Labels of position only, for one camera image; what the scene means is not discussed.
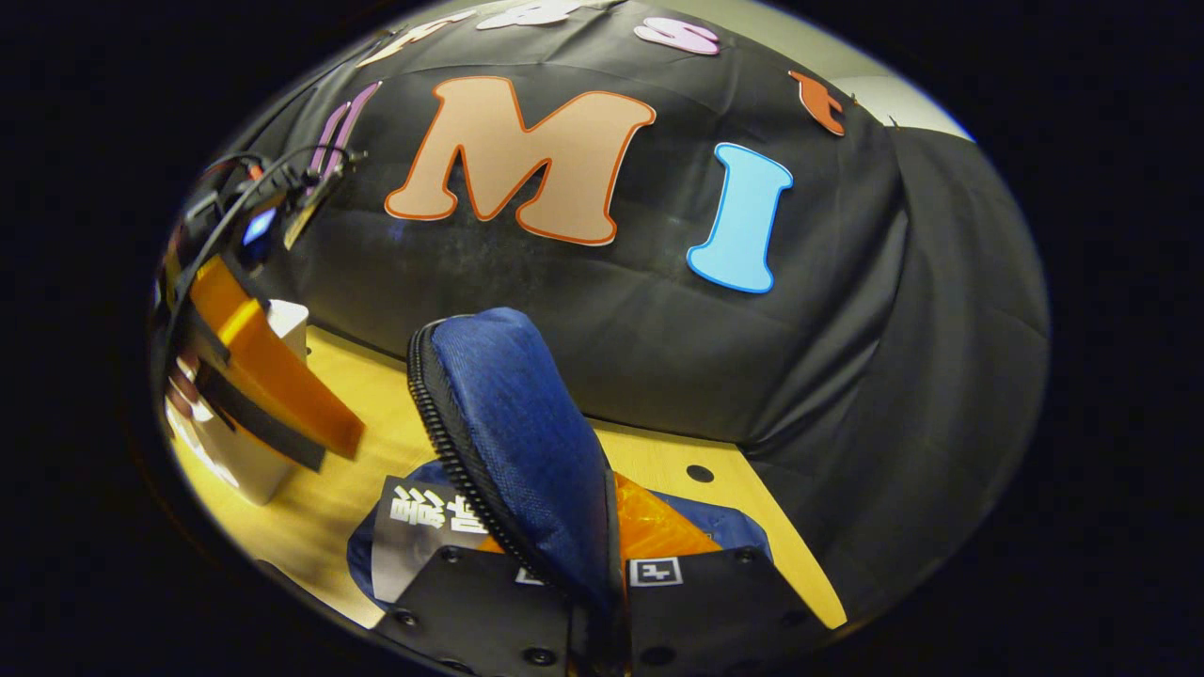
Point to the black backdrop cloth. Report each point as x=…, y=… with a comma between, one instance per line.
x=658, y=329

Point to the blue schoolbag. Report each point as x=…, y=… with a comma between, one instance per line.
x=517, y=423

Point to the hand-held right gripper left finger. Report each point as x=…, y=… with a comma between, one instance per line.
x=480, y=611

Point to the black book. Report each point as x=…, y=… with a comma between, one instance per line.
x=419, y=536

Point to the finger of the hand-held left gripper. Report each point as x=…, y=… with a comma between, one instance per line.
x=273, y=385

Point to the white bookshelf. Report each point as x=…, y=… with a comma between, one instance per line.
x=245, y=451

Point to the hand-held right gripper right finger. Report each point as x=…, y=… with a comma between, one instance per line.
x=715, y=611

